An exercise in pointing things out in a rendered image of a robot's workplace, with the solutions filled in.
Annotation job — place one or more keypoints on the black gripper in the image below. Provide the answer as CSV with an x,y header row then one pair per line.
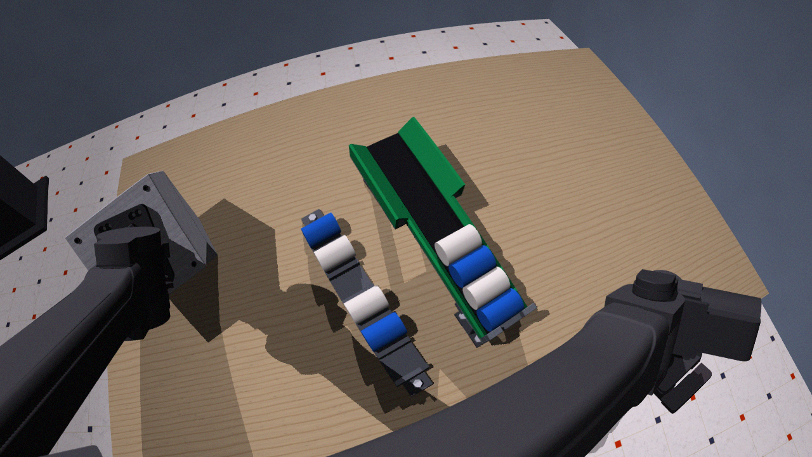
x,y
673,397

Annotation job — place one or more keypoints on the blue cylinder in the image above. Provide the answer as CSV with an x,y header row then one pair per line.
x,y
500,309
384,331
321,230
472,266

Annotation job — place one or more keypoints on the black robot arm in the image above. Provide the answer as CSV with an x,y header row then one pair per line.
x,y
561,405

